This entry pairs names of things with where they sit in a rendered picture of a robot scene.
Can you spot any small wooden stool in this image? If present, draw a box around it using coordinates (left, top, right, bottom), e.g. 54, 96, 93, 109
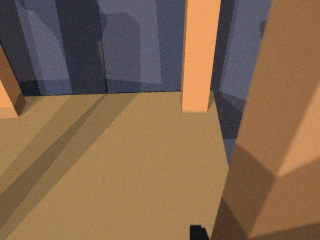
0, 0, 320, 240

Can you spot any dark grey mat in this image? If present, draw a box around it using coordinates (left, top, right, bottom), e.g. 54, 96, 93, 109
0, 0, 272, 167

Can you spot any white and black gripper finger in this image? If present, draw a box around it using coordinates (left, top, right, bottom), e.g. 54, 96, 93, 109
190, 225, 210, 240

